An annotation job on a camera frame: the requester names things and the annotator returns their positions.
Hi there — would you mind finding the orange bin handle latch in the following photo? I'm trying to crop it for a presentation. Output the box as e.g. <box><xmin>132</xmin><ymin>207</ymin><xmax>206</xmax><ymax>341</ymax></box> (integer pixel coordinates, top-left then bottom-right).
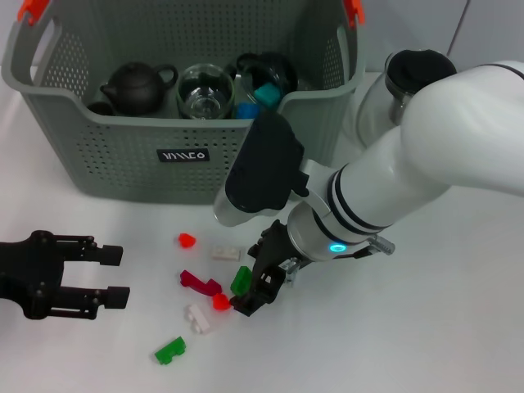
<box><xmin>16</xmin><ymin>0</ymin><xmax>49</xmax><ymax>24</ymax></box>
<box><xmin>342</xmin><ymin>0</ymin><xmax>366</xmax><ymax>28</ymax></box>

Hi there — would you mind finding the green two-stud brick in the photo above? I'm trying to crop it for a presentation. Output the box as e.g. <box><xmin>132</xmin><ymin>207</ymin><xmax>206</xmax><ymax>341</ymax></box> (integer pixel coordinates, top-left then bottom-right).
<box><xmin>154</xmin><ymin>336</ymin><xmax>187</xmax><ymax>366</ymax></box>

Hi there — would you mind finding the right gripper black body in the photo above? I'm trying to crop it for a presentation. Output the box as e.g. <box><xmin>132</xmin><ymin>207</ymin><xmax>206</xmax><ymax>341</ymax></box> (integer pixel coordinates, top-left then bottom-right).
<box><xmin>247</xmin><ymin>219</ymin><xmax>295</xmax><ymax>272</ymax></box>

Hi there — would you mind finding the grey perforated storage bin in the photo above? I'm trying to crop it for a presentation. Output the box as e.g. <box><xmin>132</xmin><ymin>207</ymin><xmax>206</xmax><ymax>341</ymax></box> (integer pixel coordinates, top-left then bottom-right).
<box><xmin>0</xmin><ymin>0</ymin><xmax>367</xmax><ymax>205</ymax></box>

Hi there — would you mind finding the green slope block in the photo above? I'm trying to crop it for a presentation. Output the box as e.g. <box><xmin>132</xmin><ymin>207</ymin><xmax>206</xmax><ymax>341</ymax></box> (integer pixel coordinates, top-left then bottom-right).
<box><xmin>229</xmin><ymin>265</ymin><xmax>253</xmax><ymax>296</ymax></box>

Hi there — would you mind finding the dark clay teapot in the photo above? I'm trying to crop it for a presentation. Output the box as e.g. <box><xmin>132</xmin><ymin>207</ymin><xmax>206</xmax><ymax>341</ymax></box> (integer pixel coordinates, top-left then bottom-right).
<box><xmin>100</xmin><ymin>61</ymin><xmax>180</xmax><ymax>118</ymax></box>

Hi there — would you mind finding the glass teacup with black sleeve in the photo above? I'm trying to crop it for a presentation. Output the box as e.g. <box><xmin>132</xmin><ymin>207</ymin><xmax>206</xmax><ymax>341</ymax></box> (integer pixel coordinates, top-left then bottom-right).
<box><xmin>175</xmin><ymin>63</ymin><xmax>237</xmax><ymax>120</ymax></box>
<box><xmin>236</xmin><ymin>52</ymin><xmax>299</xmax><ymax>111</ymax></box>

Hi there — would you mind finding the glass carafe with black handle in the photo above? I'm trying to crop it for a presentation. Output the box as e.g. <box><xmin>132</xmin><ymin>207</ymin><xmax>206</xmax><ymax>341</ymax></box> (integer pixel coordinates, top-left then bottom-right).
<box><xmin>355</xmin><ymin>48</ymin><xmax>459</xmax><ymax>140</ymax></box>

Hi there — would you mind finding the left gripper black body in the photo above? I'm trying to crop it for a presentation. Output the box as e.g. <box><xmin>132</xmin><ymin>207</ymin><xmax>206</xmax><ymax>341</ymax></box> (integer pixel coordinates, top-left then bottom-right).
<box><xmin>0</xmin><ymin>230</ymin><xmax>66</xmax><ymax>321</ymax></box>

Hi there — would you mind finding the dark red curved block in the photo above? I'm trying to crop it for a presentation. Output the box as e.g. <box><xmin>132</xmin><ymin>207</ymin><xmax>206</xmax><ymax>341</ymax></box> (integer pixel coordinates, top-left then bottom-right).
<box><xmin>178</xmin><ymin>269</ymin><xmax>224</xmax><ymax>296</ymax></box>

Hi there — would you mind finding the white two-stud flat plate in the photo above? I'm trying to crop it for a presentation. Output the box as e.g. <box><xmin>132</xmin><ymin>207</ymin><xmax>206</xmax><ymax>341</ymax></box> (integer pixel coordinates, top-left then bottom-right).
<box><xmin>210</xmin><ymin>245</ymin><xmax>242</xmax><ymax>262</ymax></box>

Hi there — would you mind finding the blue square plate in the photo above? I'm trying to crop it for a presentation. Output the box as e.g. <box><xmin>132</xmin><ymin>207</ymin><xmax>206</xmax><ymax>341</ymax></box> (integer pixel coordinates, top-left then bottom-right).
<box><xmin>236</xmin><ymin>102</ymin><xmax>261</xmax><ymax>120</ymax></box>

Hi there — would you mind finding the teal square plate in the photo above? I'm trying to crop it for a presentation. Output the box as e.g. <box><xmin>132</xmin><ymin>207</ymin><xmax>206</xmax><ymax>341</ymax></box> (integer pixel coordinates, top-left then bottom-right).
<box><xmin>253</xmin><ymin>81</ymin><xmax>284</xmax><ymax>110</ymax></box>

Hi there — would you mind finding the white two-stud brick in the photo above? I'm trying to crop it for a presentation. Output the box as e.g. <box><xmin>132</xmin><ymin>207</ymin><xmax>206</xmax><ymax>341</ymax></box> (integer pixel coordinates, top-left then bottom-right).
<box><xmin>183</xmin><ymin>303</ymin><xmax>213</xmax><ymax>335</ymax></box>

